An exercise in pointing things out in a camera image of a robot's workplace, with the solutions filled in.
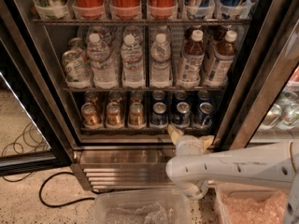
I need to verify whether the clear water bottle right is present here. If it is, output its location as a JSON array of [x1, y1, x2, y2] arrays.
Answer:
[[150, 34, 171, 88]]

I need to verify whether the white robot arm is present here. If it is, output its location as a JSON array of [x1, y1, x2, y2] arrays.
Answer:
[[165, 125, 299, 224]]

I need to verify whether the gold can front middle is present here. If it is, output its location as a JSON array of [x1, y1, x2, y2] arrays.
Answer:
[[107, 102, 121, 126]]

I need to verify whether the clear plastic bin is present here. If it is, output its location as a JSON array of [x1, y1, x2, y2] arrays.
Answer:
[[93, 189, 192, 224]]

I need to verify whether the gold can rear right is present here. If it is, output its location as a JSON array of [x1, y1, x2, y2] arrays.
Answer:
[[130, 91, 144, 104]]

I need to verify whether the clear water bottle middle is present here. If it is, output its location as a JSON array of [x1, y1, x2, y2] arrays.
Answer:
[[121, 35, 145, 88]]

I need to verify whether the black power cable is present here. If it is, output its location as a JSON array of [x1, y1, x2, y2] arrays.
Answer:
[[38, 171, 101, 209]]

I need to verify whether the gold can rear left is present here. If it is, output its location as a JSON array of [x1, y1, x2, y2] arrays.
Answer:
[[84, 91, 98, 105]]

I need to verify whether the open glass fridge door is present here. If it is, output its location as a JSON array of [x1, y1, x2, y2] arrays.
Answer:
[[0, 43, 71, 176]]

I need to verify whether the blue pepsi bottle left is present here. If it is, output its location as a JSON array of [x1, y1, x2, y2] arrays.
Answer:
[[183, 0, 215, 20]]

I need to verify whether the clear water bottle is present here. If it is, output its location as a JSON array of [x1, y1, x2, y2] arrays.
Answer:
[[150, 34, 171, 88], [87, 33, 118, 89], [121, 35, 145, 88]]

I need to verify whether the stainless steel fridge grille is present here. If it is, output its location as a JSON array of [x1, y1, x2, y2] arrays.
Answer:
[[71, 147, 176, 190]]

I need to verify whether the gold can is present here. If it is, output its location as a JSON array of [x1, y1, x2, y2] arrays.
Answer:
[[108, 91, 122, 104], [130, 91, 144, 104], [81, 103, 101, 126], [129, 103, 144, 125], [107, 102, 121, 126], [84, 91, 98, 105]]

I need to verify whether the silver green can rear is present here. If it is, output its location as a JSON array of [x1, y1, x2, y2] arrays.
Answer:
[[68, 37, 86, 56]]

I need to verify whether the bin with pink bubble wrap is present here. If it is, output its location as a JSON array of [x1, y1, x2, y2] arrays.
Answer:
[[214, 183, 288, 224]]

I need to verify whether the gold can rear middle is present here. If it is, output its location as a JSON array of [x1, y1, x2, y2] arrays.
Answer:
[[108, 91, 122, 104]]

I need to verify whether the green white bottle top shelf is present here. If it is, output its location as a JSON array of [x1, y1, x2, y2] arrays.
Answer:
[[35, 0, 68, 20]]

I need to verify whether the blue pepsi can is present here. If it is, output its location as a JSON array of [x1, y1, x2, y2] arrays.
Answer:
[[151, 102, 166, 125], [194, 102, 214, 125], [196, 90, 210, 105], [172, 102, 190, 125], [152, 91, 165, 103], [173, 91, 188, 105]]

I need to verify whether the brown tea bottle right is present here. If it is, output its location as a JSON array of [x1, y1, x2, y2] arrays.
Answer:
[[204, 30, 237, 87]]

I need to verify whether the gold can front left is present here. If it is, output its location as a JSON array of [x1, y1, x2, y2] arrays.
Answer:
[[81, 103, 101, 126]]

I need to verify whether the gold can front right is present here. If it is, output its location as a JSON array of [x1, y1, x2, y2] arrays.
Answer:
[[129, 103, 144, 125]]

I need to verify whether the brown tea bottle left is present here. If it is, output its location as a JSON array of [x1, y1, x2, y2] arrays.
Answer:
[[177, 30, 205, 89]]

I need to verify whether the red coca-cola bottle right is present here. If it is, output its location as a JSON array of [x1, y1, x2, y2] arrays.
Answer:
[[149, 0, 175, 19]]

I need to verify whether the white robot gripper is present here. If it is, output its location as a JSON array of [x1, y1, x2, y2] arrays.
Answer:
[[167, 124, 214, 156]]

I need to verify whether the brown tea bottle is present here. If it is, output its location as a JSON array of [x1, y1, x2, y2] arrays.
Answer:
[[177, 30, 205, 89], [204, 30, 237, 87]]

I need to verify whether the clear water bottle left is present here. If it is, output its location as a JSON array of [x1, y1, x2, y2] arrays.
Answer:
[[87, 33, 118, 89]]

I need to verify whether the silver can behind right door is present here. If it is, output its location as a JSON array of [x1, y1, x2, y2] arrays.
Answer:
[[278, 104, 299, 130]]

